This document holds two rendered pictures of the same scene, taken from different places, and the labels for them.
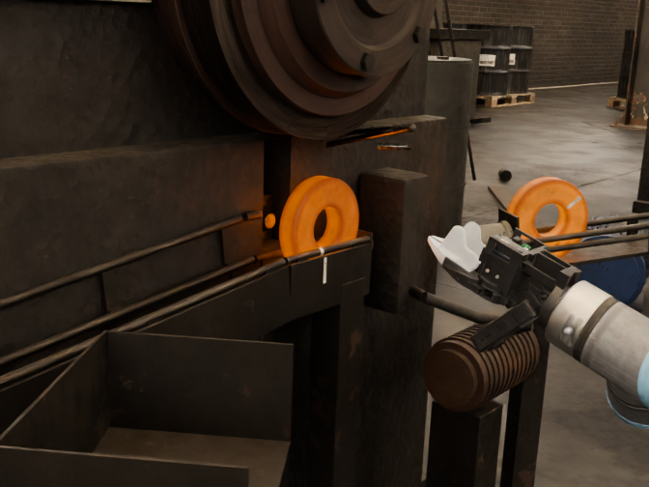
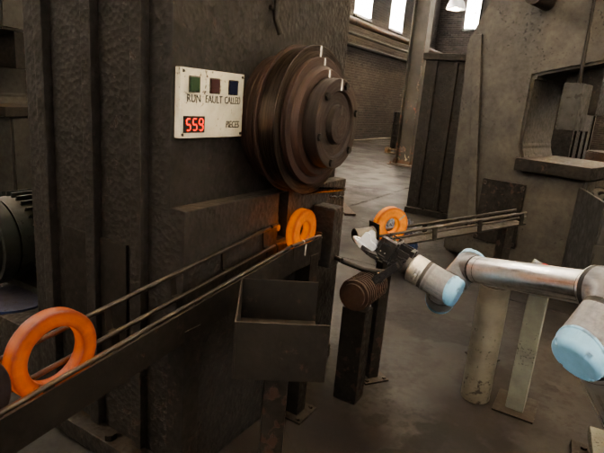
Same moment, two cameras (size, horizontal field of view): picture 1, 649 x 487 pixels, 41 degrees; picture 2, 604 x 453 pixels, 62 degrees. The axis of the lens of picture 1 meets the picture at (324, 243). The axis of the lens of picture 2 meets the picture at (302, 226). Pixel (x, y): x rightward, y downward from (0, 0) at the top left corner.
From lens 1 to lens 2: 0.50 m
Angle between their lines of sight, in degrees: 9
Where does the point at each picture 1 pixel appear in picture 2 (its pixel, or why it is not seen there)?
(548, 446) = not seen: hidden behind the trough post
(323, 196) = (304, 217)
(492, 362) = (370, 288)
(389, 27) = (338, 147)
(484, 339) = (377, 279)
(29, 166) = (199, 208)
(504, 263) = (388, 247)
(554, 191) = (394, 213)
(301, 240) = (296, 236)
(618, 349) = (435, 281)
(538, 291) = (401, 259)
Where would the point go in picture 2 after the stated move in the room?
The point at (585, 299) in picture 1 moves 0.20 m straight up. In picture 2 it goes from (421, 262) to (430, 198)
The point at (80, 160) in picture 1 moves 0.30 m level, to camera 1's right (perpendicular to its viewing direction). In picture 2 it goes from (217, 205) to (319, 210)
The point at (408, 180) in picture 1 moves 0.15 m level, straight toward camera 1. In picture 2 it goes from (335, 208) to (341, 218)
